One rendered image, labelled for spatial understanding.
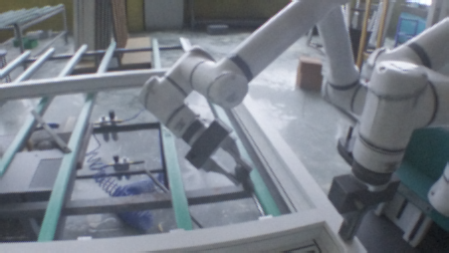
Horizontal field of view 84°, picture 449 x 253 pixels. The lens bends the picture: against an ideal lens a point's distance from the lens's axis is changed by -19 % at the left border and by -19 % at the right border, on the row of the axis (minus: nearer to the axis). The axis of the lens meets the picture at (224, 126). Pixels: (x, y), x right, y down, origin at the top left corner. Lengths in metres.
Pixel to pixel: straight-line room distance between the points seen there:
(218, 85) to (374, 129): 0.35
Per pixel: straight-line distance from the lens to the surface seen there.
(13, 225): 1.28
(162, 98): 0.78
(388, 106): 0.45
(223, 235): 0.60
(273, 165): 0.89
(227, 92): 0.67
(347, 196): 0.51
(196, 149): 0.77
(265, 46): 0.73
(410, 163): 1.44
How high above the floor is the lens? 1.39
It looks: 29 degrees down
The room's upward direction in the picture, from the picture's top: 3 degrees clockwise
